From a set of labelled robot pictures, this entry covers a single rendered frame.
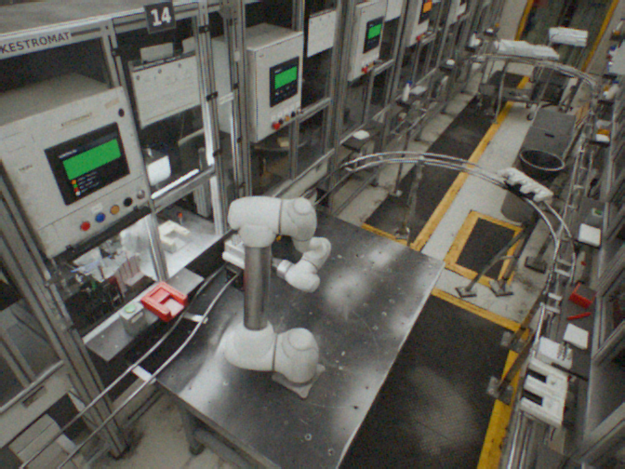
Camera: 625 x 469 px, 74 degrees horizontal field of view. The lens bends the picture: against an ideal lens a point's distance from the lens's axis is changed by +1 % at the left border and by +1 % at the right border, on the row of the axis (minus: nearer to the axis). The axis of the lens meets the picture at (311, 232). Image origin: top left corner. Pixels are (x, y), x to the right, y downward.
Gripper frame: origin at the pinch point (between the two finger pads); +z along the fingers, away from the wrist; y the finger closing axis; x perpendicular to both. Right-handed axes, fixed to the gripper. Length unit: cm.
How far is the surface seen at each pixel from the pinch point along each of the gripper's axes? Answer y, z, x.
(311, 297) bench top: -21.9, -35.3, -9.6
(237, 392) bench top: -22, -37, 54
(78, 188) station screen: 65, 20, 64
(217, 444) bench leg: -65, -31, 63
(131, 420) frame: -75, 16, 76
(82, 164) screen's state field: 72, 20, 60
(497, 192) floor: -86, -101, -303
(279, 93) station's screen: 63, 18, -49
